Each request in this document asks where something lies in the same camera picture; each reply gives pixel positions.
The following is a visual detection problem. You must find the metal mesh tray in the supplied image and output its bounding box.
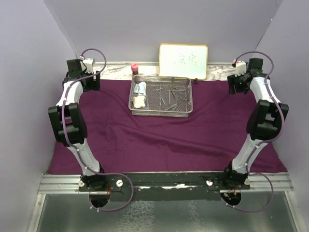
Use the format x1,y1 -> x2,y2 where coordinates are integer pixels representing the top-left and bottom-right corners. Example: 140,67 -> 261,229
128,75 -> 193,117

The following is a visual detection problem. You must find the purple cloth wrap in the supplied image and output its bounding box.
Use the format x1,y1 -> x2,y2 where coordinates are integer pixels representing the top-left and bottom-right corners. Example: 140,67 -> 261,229
47,79 -> 288,175

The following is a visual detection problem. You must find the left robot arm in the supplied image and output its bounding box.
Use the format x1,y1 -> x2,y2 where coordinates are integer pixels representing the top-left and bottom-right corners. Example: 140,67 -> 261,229
48,56 -> 108,191

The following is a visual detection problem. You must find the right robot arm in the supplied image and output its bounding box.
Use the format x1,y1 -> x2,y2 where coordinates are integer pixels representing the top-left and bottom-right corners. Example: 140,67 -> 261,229
222,58 -> 289,189

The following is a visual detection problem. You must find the pink lid spice bottle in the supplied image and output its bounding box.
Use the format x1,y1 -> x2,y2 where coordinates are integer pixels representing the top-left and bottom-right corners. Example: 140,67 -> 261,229
131,63 -> 139,75

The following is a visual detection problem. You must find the white gauze bag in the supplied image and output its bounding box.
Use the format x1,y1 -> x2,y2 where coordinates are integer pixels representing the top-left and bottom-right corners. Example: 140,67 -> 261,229
132,95 -> 148,109

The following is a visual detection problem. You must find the steel clamp right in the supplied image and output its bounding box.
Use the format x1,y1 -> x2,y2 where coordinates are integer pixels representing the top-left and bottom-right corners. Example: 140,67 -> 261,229
172,86 -> 190,103

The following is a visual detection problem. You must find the yellow framed whiteboard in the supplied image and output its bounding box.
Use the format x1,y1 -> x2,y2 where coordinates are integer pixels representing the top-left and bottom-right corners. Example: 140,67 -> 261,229
159,43 -> 208,80

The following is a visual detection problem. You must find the steel tweezers front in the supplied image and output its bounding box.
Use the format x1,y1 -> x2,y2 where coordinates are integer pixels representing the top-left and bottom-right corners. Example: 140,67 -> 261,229
164,103 -> 178,111

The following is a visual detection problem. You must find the steel forceps left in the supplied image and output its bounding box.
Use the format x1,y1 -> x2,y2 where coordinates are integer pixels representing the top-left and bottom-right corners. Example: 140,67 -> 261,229
153,86 -> 166,106

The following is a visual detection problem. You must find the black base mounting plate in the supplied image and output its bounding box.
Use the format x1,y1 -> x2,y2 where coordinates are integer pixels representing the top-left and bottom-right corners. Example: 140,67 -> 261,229
77,172 -> 250,202

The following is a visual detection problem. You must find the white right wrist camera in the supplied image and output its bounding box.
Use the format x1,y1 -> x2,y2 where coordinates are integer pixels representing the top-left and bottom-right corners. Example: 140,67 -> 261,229
232,60 -> 247,77

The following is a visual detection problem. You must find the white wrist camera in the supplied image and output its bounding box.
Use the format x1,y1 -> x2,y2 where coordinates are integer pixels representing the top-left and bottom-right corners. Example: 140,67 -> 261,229
81,58 -> 95,74
232,60 -> 247,77

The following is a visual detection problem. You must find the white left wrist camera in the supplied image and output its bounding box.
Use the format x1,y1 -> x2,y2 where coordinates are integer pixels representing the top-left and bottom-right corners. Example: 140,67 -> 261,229
81,58 -> 95,74

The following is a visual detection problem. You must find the aluminium frame rail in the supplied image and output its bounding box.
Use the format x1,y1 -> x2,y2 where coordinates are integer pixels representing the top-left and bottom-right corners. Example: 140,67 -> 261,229
38,172 -> 294,194

